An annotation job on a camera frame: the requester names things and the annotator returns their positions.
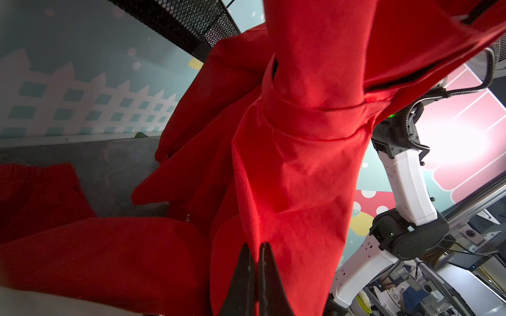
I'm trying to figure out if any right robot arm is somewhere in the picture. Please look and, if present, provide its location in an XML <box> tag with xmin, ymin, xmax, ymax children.
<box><xmin>327</xmin><ymin>48</ymin><xmax>495</xmax><ymax>312</ymax></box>

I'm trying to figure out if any red jacket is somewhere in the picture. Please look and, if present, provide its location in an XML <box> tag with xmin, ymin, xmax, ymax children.
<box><xmin>1</xmin><ymin>1</ymin><xmax>505</xmax><ymax>315</ymax></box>

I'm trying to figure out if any beige jacket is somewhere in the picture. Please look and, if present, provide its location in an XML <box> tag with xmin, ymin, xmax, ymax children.
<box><xmin>1</xmin><ymin>287</ymin><xmax>141</xmax><ymax>316</ymax></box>

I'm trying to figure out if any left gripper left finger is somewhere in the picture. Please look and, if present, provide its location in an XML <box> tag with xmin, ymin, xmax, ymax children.
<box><xmin>218</xmin><ymin>244</ymin><xmax>256</xmax><ymax>316</ymax></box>

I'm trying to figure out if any black mesh wall basket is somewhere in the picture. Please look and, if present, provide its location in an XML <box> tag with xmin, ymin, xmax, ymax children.
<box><xmin>112</xmin><ymin>0</ymin><xmax>241</xmax><ymax>62</ymax></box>

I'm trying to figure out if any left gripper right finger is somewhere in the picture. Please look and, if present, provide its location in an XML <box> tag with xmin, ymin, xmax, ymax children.
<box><xmin>258</xmin><ymin>243</ymin><xmax>295</xmax><ymax>316</ymax></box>

